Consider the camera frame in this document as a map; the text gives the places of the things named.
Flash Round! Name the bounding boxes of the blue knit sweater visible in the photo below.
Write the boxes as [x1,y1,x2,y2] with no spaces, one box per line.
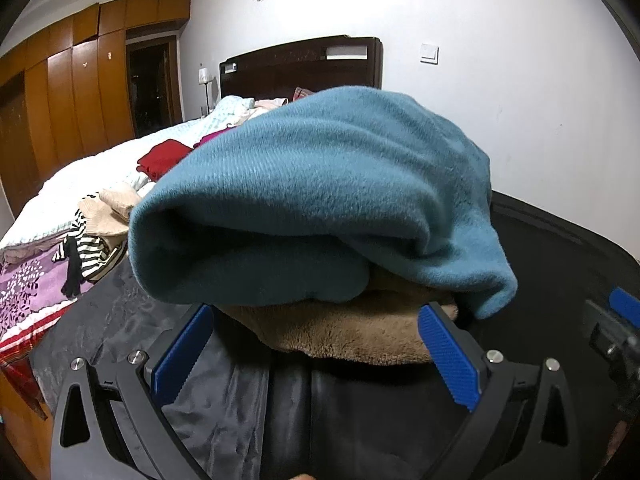
[127,86,518,322]

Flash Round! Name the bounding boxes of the white shade lamp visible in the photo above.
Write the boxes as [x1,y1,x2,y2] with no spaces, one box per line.
[197,64,214,117]

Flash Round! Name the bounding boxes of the dark wooden headboard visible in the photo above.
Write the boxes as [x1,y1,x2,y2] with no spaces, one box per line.
[218,35,384,102]

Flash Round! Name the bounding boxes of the purple floral bed sheet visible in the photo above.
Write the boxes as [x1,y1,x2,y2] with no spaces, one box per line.
[0,237,126,413]

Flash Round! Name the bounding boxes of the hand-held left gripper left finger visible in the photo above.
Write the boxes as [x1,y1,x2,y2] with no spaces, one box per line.
[49,302,216,480]

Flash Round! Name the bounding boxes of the red garment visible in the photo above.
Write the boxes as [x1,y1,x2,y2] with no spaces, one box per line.
[137,139,194,182]

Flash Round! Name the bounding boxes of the dark glass door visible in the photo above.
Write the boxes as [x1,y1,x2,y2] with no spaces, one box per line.
[125,34,182,139]

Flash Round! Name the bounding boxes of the orange wooden wardrobe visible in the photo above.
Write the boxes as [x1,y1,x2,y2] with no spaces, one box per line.
[0,0,192,221]

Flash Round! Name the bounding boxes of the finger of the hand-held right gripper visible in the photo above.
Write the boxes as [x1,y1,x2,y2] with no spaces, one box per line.
[585,299,640,411]
[607,286,640,331]

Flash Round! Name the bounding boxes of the white quilted blanket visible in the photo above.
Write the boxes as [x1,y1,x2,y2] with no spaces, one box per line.
[0,95,262,251]

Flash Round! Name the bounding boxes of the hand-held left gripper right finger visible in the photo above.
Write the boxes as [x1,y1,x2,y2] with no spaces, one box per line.
[416,301,581,480]

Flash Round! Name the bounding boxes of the brown fleece garment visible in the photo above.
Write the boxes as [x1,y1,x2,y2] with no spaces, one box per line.
[220,265,461,367]

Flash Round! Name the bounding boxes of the beige garment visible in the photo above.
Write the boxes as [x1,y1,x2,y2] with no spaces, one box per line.
[77,182,144,239]

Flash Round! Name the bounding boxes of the black cloth cover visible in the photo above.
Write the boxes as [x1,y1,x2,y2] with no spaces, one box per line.
[27,191,640,480]

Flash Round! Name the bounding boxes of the black white striped garment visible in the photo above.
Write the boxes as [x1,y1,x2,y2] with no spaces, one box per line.
[52,210,127,283]

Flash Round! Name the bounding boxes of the magenta garment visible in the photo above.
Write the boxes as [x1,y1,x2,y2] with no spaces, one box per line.
[194,127,237,150]

